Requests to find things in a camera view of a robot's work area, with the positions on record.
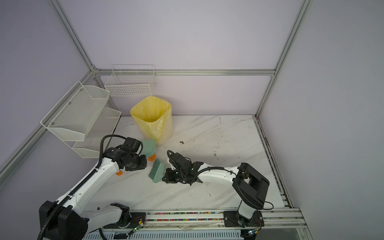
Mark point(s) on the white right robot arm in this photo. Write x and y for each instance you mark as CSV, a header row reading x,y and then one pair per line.
x,y
250,185

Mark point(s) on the green plastic dustpan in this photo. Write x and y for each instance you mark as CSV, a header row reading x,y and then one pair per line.
x,y
149,148

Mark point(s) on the green hand brush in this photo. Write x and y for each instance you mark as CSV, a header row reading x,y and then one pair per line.
x,y
157,172

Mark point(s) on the yellow lined trash bin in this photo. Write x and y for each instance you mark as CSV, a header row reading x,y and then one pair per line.
x,y
153,116

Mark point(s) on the white wire wall basket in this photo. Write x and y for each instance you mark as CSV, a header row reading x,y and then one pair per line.
x,y
131,81

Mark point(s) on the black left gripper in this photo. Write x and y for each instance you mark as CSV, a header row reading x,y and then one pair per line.
x,y
142,165

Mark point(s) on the white mesh wall shelf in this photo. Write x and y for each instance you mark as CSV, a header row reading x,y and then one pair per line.
x,y
82,118

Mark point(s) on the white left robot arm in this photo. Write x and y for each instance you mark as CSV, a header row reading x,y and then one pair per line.
x,y
90,186

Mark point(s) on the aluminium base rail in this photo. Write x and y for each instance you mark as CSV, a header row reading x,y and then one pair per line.
x,y
199,224

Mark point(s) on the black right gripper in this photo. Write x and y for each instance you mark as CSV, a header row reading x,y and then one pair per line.
x,y
169,179

